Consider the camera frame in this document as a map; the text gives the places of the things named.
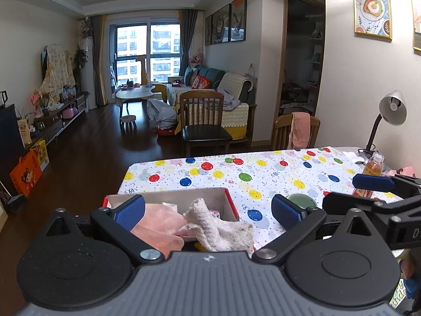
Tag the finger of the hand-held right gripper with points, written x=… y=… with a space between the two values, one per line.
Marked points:
x=348 y=200
x=371 y=181

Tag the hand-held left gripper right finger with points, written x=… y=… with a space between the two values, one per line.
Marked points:
x=287 y=210

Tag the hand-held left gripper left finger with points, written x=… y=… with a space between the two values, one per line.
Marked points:
x=130 y=212

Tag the pink cloth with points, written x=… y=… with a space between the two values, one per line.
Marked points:
x=158 y=227

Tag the white fluffy cloth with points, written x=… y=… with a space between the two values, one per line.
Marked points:
x=223 y=233

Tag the red white cardboard box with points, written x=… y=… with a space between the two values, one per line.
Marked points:
x=197 y=194

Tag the person's right hand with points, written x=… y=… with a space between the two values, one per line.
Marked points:
x=407 y=266

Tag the orange drink bottle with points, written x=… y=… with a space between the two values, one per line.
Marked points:
x=373 y=168

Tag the pink plastic bag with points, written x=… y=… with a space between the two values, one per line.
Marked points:
x=406 y=170

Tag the white green-print cloth bag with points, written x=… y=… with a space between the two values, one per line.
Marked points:
x=398 y=293

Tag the white desk lamp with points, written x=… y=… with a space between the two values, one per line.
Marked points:
x=393 y=108

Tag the yellow sponge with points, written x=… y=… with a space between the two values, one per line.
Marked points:
x=199 y=246

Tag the wooden chair with pink towel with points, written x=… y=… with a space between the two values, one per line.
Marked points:
x=281 y=131

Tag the pink towel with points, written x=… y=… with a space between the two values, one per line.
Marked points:
x=299 y=131

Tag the red basin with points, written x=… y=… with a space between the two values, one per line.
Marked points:
x=164 y=131

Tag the small stool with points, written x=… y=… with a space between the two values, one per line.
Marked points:
x=128 y=118

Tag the grey cloth bundle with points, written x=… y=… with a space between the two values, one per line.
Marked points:
x=159 y=112

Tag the yellow box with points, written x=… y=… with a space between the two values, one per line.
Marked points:
x=41 y=154

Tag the wooden chair dark seat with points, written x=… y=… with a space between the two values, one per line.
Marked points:
x=205 y=135

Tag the orange gift bag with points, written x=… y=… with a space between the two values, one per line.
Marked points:
x=26 y=179

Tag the cream crochet sofa cover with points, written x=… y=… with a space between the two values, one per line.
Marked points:
x=233 y=115

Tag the low media cabinet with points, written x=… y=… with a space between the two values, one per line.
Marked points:
x=56 y=125

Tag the oval coffee table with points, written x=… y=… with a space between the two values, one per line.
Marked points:
x=135 y=92

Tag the small wooden armchair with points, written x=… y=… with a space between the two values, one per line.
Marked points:
x=160 y=90

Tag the grey clothing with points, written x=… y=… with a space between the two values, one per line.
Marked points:
x=227 y=100

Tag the beige carton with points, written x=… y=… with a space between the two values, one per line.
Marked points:
x=24 y=133

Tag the wooden stand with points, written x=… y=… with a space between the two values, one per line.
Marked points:
x=142 y=69

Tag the white tower air conditioner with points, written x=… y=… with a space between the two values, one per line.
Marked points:
x=88 y=72

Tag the black screen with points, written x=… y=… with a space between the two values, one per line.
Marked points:
x=8 y=131

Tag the pink flowers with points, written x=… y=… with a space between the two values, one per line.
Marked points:
x=36 y=98

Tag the red cushion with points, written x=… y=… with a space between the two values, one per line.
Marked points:
x=201 y=81

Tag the teal sofa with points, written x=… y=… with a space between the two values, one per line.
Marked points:
x=213 y=72

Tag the grey yellow curtain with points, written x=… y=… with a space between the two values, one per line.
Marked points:
x=187 y=39
x=98 y=56

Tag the green potted plant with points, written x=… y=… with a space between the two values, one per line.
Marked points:
x=80 y=61

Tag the floral cloth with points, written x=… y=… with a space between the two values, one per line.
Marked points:
x=57 y=69

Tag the gold framed figure picture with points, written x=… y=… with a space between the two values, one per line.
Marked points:
x=417 y=23

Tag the large window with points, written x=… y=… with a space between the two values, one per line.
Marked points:
x=131 y=46

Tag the pink plush toy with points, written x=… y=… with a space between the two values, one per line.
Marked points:
x=196 y=58

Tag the gold framed food picture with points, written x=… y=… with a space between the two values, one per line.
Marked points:
x=371 y=10

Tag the dried flower bouquet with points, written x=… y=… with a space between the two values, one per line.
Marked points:
x=86 y=28

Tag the wooden door frame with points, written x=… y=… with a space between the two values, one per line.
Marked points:
x=284 y=56

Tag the dark framed wall picture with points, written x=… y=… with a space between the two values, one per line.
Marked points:
x=221 y=24
x=208 y=30
x=238 y=18

